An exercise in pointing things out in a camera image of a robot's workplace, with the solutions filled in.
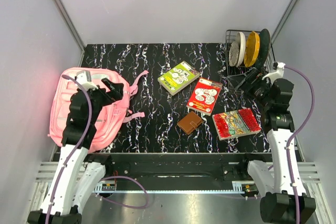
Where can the dark green plate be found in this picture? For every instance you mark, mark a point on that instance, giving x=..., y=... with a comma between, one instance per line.
x=265, y=44

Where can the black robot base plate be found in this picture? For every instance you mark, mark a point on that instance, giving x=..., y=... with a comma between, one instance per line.
x=225, y=166

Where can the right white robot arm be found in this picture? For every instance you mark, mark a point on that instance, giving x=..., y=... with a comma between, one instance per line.
x=283, y=196

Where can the white grey plate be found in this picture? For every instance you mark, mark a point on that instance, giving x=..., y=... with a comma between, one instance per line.
x=237, y=50

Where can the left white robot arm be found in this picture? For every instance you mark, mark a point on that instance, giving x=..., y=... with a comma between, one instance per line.
x=68, y=192

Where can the yellow plate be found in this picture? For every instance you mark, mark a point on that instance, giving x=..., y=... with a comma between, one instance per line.
x=252, y=49

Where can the green comic paperback book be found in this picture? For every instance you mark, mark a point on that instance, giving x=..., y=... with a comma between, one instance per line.
x=177, y=78

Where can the pink student backpack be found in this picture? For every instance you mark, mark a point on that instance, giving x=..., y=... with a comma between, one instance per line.
x=110, y=118

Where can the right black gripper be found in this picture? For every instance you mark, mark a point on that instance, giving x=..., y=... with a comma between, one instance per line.
x=254, y=77

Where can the brown leather wallet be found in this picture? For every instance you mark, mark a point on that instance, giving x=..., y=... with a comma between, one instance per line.
x=190, y=122

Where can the colourful treehouse paperback book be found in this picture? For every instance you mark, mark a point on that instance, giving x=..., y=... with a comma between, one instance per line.
x=236, y=123

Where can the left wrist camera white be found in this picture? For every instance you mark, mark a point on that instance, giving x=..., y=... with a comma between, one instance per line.
x=83, y=77

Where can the black wire dish rack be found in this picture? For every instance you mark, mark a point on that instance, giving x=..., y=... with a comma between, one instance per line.
x=229, y=38

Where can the red comic paperback book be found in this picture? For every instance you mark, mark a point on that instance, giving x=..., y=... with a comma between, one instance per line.
x=204, y=96

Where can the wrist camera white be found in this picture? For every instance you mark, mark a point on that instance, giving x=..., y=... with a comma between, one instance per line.
x=83, y=77
x=279, y=68

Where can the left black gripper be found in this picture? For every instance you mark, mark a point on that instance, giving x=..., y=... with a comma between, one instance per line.
x=116, y=92

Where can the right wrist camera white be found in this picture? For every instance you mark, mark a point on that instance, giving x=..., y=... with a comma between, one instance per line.
x=279, y=68

